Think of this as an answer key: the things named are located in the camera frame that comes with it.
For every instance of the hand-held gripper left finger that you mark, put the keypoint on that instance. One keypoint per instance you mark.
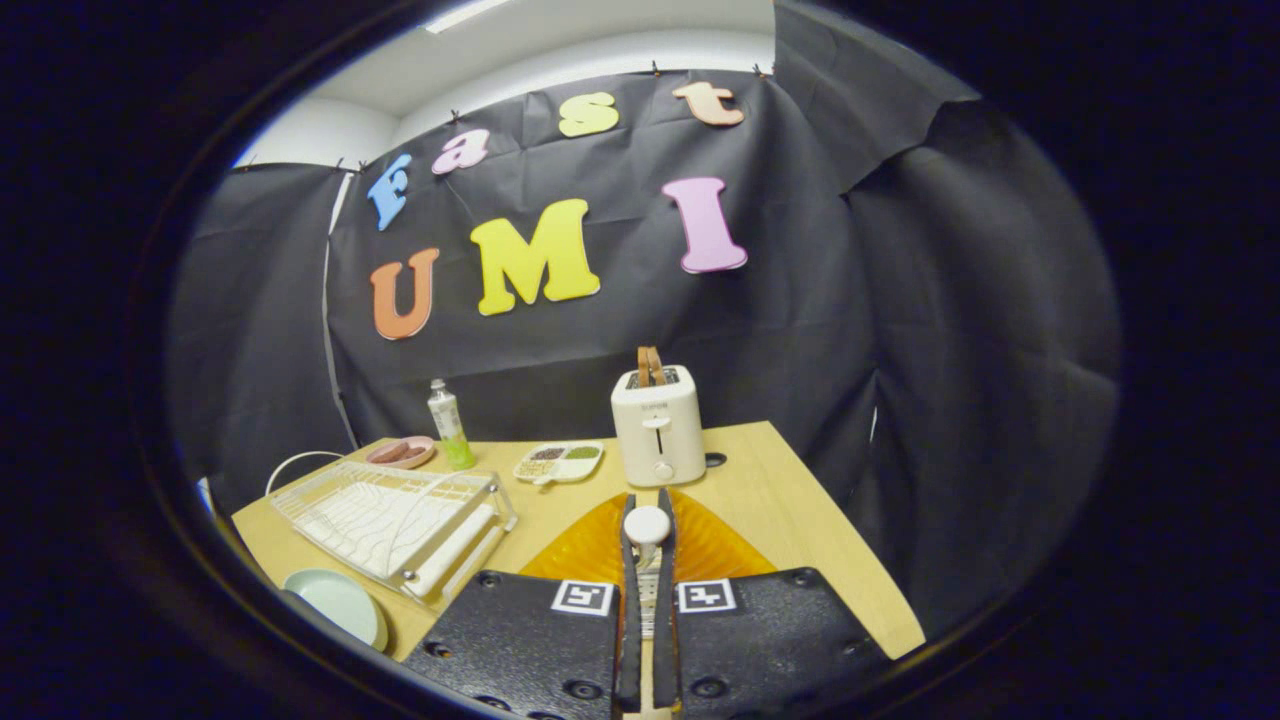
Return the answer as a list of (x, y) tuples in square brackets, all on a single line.
[(520, 640)]

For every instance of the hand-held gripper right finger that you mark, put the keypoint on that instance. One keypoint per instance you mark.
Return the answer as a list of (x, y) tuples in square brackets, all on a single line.
[(780, 640)]

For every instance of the pale green plate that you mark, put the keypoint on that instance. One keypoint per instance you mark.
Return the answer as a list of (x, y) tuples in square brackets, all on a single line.
[(335, 600)]

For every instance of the pink oval plate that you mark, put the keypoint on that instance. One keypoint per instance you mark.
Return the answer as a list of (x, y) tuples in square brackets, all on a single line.
[(420, 461)]

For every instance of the yellow soybeans pile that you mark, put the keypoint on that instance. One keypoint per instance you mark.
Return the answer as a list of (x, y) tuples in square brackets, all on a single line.
[(536, 468)]

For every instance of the white divided tray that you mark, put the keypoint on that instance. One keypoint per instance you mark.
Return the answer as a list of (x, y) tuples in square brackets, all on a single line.
[(560, 470)]

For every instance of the dark red beans pile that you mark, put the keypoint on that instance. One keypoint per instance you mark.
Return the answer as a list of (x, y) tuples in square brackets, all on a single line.
[(547, 453)]

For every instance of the green mung beans pile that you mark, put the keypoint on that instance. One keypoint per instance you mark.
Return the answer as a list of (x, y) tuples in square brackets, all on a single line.
[(583, 452)]

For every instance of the brown meat piece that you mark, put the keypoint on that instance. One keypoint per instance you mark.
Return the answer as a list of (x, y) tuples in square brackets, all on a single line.
[(388, 452), (415, 453)]

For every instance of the green drink bottle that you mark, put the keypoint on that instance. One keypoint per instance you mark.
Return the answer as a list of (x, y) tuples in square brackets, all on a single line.
[(450, 425)]

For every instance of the white toaster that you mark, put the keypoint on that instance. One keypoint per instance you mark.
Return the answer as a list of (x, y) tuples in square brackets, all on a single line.
[(658, 430)]

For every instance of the toasted bread slice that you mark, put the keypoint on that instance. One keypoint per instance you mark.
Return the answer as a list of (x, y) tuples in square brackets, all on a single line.
[(657, 366), (644, 366)]

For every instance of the black backdrop cloth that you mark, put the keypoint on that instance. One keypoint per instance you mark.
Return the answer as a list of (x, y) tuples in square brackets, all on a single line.
[(800, 300)]

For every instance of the ceiling light panel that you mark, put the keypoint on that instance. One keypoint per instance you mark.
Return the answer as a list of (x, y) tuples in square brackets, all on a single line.
[(465, 14)]

